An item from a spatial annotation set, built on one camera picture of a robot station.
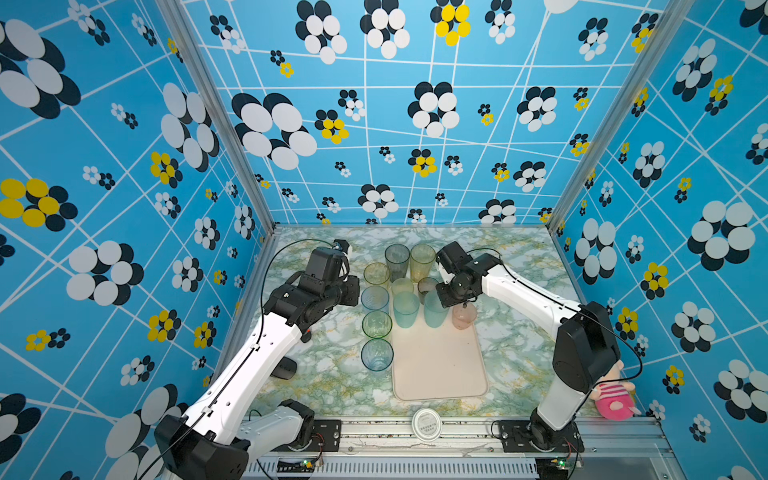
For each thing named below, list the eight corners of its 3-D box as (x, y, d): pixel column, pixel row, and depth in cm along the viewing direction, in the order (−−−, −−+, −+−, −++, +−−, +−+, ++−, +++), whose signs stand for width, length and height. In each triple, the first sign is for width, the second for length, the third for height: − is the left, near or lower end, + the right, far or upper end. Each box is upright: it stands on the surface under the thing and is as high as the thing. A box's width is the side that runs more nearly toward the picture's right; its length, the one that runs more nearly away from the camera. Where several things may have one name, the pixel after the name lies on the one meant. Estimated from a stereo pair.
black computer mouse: (274, 376, 85) (271, 373, 83) (285, 358, 89) (283, 355, 87) (288, 383, 84) (286, 380, 82) (299, 364, 87) (297, 361, 85)
